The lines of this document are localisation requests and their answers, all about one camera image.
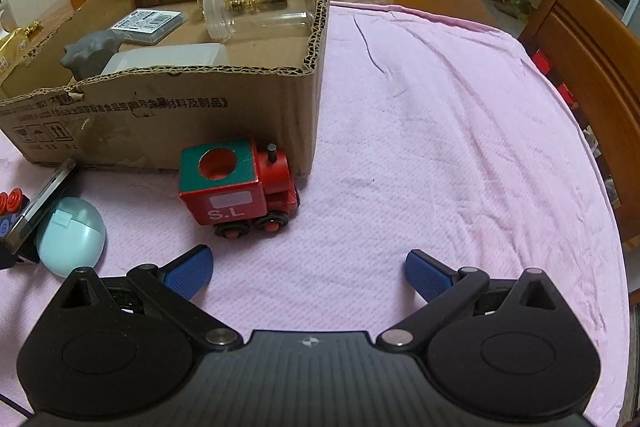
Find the light blue plastic egg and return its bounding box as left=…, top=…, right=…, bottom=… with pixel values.
left=36, top=196, right=107, bottom=278

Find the red wooden toy train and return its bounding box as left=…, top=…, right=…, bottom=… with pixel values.
left=178, top=137, right=302, bottom=241

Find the grey animal figurine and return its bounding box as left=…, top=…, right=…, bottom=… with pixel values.
left=61, top=30, right=129, bottom=80

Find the brown cardboard box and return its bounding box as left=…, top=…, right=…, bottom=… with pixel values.
left=0, top=0, right=336, bottom=178

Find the wooden chair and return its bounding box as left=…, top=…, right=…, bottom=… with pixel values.
left=517, top=0, right=640, bottom=244

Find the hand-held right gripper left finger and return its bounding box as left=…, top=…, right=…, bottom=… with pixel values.
left=55, top=245, right=241, bottom=350

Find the clear case with white label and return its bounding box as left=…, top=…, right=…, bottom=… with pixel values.
left=111, top=8, right=189, bottom=46

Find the pink cloth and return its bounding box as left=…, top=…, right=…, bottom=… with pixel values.
left=0, top=0, right=632, bottom=427

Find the clear jar with gold trinkets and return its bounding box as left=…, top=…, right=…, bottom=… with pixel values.
left=202, top=0, right=319, bottom=40

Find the gold foil package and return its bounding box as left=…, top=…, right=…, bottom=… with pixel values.
left=0, top=27, right=42, bottom=84

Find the translucent white plastic box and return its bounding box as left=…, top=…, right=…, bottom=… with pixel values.
left=102, top=43, right=229, bottom=76

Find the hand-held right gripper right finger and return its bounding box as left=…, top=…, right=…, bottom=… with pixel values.
left=376, top=249, right=564, bottom=350

